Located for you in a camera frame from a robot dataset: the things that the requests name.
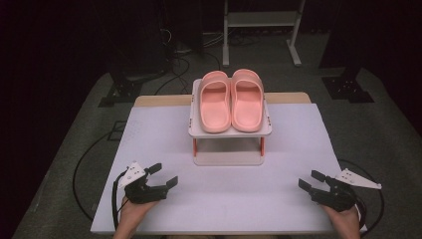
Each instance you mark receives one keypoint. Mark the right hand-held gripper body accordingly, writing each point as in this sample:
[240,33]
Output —
[338,197]

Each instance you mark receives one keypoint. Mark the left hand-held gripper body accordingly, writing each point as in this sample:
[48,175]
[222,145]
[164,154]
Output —
[142,192]

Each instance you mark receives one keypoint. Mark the white two-tier shoe rack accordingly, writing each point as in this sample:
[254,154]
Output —
[229,151]

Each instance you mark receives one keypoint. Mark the pink rubber slipper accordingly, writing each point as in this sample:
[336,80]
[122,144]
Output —
[215,106]
[247,103]

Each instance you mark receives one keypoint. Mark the person's left hand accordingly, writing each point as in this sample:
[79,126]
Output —
[132,217]

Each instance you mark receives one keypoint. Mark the person's right hand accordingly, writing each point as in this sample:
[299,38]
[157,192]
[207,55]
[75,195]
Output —
[345,224]

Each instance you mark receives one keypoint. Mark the white table mat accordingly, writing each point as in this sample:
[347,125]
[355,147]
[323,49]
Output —
[225,199]

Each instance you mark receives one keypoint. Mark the black stand base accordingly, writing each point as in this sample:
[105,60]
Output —
[348,88]
[121,91]

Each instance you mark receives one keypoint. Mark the wooden table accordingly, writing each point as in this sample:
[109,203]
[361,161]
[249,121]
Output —
[285,98]

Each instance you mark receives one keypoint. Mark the white metal stand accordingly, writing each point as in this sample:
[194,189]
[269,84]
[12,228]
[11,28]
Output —
[262,19]

